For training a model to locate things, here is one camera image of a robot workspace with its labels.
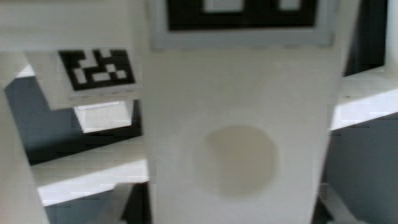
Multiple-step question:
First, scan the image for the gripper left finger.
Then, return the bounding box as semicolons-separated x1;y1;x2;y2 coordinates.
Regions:
96;182;151;224

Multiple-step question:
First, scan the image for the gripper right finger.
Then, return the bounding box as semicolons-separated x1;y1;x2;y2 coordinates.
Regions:
311;183;368;224

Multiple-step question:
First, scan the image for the white chair seat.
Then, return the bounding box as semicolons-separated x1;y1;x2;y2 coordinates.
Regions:
331;0;398;130

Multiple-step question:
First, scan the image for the white chair leg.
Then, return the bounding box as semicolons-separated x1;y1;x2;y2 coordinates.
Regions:
73;101;134;133
25;48;142;110

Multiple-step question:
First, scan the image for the white chair back frame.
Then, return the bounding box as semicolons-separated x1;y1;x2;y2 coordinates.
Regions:
0;0;363;224

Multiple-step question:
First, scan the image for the white U-shaped obstacle fence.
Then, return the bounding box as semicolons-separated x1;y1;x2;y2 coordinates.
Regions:
32;137;150;206

